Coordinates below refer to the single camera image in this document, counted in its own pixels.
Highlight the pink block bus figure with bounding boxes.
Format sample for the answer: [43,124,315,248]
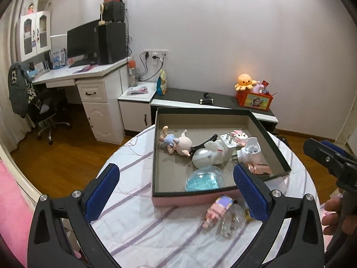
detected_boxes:
[230,130,250,147]

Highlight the person's right hand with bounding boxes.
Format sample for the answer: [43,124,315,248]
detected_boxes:
[321,198,347,237]

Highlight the clear blue dome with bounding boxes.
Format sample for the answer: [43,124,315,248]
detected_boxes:
[185,165,225,193]

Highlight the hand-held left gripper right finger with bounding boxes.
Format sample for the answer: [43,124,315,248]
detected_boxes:
[233,163,326,268]

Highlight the black office chair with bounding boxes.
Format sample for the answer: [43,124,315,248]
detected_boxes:
[25,88,72,146]

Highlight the clear plastic bag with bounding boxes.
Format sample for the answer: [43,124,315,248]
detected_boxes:
[220,202,252,238]

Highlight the rose gold metal cylinder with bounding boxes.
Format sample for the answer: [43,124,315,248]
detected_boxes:
[248,163,273,177]

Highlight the beige curtain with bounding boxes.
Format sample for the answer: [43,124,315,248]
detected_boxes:
[0,8,23,148]

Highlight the flat plastic packet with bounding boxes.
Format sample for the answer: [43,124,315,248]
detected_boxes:
[127,85,148,95]

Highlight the black computer monitor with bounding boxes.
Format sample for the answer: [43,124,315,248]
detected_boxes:
[67,19,100,62]

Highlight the orange octopus plush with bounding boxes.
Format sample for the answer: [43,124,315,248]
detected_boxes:
[234,74,257,91]

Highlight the pink block house figure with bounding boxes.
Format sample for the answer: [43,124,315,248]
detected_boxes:
[203,195,234,230]

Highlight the white astronaut figure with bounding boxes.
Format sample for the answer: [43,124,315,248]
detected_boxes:
[192,138,238,170]

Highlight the small black dumbbell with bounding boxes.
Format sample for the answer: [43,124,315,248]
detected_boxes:
[199,92,214,105]

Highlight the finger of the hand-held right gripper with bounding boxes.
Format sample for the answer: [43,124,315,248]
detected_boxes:
[303,138,350,174]
[321,140,357,161]

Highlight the white glass-door cabinet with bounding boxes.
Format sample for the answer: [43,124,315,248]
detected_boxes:
[15,10,52,62]

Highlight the row of books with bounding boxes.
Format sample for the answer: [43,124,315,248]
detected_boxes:
[28,59,53,76]

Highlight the grey patterned jacket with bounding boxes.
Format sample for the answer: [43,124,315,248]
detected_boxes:
[8,61,39,118]

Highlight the orange toy box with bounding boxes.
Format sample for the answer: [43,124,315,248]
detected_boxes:
[236,89,274,112]

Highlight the low cabinet with black top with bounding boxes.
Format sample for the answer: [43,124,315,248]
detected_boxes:
[151,87,280,135]

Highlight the black speaker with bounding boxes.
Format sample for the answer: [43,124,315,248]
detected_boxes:
[104,1,125,23]

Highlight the black hair clip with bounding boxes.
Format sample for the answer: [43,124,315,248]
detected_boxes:
[190,133,218,157]

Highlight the white charger plug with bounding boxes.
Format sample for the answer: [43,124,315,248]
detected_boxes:
[220,133,238,152]

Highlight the white door frame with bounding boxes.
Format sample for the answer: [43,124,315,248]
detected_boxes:
[334,95,357,153]

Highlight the black power cables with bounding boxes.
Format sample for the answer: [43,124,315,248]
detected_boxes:
[137,52,166,80]

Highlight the pig doll toy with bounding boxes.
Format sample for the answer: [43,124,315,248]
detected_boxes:
[159,126,193,157]

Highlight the small white side cabinet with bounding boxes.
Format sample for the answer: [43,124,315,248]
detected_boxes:
[117,82,158,135]

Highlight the white desk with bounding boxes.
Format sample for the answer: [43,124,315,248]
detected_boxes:
[29,57,133,146]

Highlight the clear bottle with orange cap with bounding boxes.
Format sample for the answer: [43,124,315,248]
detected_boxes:
[128,60,139,88]

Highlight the white wall socket strip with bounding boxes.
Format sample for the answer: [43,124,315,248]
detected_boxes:
[143,49,169,59]

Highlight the blue and white carton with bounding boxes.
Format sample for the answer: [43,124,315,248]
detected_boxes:
[51,49,68,69]

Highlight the pink box with black rim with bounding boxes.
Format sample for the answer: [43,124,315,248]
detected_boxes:
[152,107,292,208]

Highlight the pink bedding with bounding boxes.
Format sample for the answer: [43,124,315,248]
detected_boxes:
[0,158,38,268]

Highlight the blue yellow snack bag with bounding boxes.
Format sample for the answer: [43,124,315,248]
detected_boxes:
[156,69,168,96]

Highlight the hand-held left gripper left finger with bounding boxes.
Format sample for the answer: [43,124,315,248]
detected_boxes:
[27,163,121,268]

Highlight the black keyboard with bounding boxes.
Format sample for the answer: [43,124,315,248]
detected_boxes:
[69,60,97,68]

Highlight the black computer tower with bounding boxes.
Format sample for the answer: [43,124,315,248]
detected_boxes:
[97,22,128,65]

